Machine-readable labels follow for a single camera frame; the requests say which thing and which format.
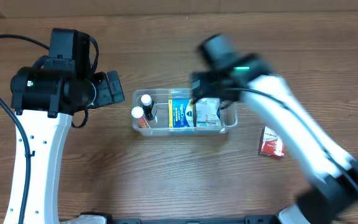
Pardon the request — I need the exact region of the white Hansaplast plaster box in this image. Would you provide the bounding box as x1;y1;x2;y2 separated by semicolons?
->
196;98;221;127

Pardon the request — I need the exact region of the dark bottle white cap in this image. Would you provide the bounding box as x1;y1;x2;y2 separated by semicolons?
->
140;94;157;121

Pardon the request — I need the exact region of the orange tablet tube white cap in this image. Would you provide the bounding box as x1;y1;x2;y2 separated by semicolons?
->
131;106;150;128

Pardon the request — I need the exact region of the blue VapoDrops cough drops bag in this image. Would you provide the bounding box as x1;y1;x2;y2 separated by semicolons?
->
168;99;194;128

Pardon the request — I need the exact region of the red medicine sachet box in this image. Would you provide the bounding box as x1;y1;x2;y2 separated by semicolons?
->
259;126;285;159

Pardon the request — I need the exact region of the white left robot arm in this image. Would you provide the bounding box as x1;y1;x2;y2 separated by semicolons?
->
4;55;125;223

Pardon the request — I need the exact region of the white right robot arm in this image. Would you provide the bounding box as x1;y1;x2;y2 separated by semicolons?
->
190;60;358;223

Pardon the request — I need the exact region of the clear plastic container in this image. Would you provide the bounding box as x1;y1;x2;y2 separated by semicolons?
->
132;88;238;136

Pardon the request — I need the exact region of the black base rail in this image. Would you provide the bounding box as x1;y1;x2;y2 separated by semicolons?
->
80;212;281;224

